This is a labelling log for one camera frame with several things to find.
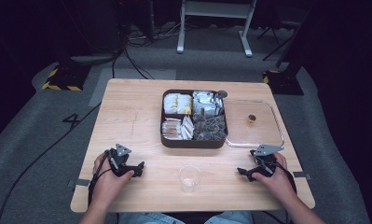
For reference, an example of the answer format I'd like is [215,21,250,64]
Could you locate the person's blue jeans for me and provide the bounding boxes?
[117,210,254,224]

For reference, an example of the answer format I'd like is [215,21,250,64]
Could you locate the brown compartment box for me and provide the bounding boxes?
[159,89,228,149]

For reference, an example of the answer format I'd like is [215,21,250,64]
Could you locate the white desk frame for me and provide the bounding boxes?
[176,0,258,58]

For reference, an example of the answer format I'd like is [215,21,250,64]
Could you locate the long black floor cable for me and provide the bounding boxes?
[0,102,102,224]

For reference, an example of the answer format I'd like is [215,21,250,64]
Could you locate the clear box lid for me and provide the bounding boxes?
[222,99,285,149]

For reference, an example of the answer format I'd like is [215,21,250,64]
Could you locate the person's right hand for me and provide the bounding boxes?
[251,151,296,204]

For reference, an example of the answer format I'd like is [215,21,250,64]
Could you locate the pile of clear stick packets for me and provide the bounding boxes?
[161,115,195,141]

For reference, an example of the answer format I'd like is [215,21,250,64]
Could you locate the black tripod stand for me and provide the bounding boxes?
[256,18,299,62]

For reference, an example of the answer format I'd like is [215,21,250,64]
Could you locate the pile of dark grey packets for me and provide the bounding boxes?
[192,113,227,142]

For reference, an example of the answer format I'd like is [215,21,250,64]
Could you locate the black yellow striped stand base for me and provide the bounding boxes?
[41,63,91,92]
[262,68,305,96]

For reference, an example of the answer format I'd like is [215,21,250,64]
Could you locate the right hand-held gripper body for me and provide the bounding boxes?
[249,144,285,178]

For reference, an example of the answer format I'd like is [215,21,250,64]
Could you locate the bundle of floor cables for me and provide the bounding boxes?
[110,18,187,80]

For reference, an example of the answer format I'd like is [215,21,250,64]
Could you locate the person's left hand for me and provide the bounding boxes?
[92,151,135,209]

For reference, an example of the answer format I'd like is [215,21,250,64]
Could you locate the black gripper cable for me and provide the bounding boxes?
[87,150,113,207]
[275,161,297,224]

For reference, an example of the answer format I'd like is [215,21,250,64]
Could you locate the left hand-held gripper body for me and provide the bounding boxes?
[106,143,137,178]

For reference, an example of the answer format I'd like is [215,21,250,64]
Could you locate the pile of white yellow packets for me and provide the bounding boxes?
[163,92,193,116]

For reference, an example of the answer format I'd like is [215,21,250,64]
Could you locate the pile of silver packets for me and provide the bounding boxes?
[192,91,225,117]

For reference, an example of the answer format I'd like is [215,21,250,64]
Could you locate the grey tape strip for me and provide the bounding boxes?
[67,178,91,189]
[292,171,312,180]

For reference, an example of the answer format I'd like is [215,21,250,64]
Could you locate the clear plastic cup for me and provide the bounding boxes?
[178,164,203,194]

